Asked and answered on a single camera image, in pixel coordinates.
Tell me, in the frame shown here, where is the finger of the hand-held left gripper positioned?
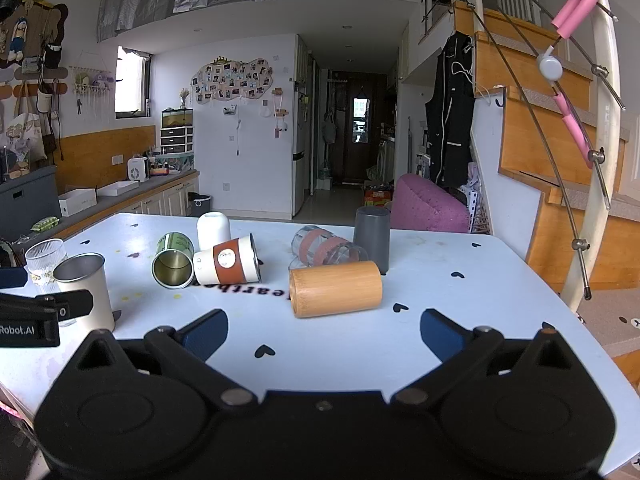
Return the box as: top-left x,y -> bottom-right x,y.
0,290 -> 94,327
0,267 -> 28,289

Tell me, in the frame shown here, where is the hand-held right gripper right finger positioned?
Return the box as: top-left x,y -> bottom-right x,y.
392,309 -> 583,406

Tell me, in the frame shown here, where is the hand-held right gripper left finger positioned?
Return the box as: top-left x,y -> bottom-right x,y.
65,309 -> 256,407

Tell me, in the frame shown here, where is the white metal cup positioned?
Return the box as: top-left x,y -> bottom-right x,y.
52,253 -> 116,332

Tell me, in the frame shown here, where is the bamboo cup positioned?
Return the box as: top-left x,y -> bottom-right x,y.
289,260 -> 384,319

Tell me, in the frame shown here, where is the ribbed clear glass cup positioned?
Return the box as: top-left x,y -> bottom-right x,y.
25,238 -> 69,295

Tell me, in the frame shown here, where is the white cup with brown sleeve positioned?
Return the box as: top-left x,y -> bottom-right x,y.
192,233 -> 262,286

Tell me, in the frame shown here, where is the green tin cup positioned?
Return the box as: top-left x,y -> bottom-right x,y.
151,232 -> 196,290

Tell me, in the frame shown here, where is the plain white cup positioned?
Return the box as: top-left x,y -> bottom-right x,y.
196,212 -> 232,251

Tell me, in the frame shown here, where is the dark grey cup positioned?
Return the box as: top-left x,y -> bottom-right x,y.
353,206 -> 392,275

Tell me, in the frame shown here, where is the glass cup with pink bands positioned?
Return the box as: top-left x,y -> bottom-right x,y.
288,225 -> 369,269

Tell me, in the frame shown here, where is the grey cabinet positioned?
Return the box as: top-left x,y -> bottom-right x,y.
0,165 -> 62,242

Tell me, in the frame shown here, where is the white cardboard box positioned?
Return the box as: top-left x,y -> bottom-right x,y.
58,188 -> 98,218

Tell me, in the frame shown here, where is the light blue heart tablecloth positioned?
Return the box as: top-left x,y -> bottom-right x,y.
0,212 -> 640,478

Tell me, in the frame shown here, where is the flat white tray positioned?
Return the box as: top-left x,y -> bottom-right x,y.
96,179 -> 140,197

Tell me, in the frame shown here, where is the black trash bin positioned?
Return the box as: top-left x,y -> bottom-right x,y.
187,193 -> 213,218

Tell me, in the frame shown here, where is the pink armchair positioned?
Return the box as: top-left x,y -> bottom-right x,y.
389,173 -> 471,234

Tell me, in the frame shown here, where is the cream kitchen cabinet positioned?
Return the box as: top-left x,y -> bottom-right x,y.
55,170 -> 201,235

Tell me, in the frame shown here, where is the printed tote bag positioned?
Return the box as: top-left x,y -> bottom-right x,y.
5,112 -> 44,162

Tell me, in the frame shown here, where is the wooden staircase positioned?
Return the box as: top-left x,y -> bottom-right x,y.
452,0 -> 640,391

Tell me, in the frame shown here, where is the small white appliance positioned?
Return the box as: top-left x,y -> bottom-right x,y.
126,156 -> 150,183

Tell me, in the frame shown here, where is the orange printed box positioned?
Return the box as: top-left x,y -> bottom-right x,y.
363,184 -> 394,209

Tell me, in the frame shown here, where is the white drawer organiser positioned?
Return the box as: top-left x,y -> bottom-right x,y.
160,125 -> 195,156

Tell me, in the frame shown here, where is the black jacket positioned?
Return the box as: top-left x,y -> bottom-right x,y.
424,31 -> 476,189

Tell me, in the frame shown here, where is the glass fish tank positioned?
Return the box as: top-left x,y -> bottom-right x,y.
161,108 -> 195,128

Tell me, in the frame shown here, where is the dark entrance door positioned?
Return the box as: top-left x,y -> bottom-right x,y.
342,74 -> 375,184

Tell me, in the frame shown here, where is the window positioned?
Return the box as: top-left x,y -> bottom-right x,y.
114,45 -> 152,120

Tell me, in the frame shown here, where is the pink foam tube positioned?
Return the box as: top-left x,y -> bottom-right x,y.
554,91 -> 597,170
551,0 -> 599,41

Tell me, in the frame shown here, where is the cloud-shaped photo board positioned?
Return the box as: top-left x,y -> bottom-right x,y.
191,56 -> 274,106

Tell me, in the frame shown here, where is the white stair railing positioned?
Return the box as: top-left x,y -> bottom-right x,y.
420,0 -> 629,317

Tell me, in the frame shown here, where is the round white device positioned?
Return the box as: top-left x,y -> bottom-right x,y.
536,54 -> 564,82

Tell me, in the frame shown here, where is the macrame wall hanger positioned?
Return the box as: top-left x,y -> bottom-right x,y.
67,64 -> 114,117

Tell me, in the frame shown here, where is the wall board with plush doll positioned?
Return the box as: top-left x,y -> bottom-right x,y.
0,0 -> 69,69

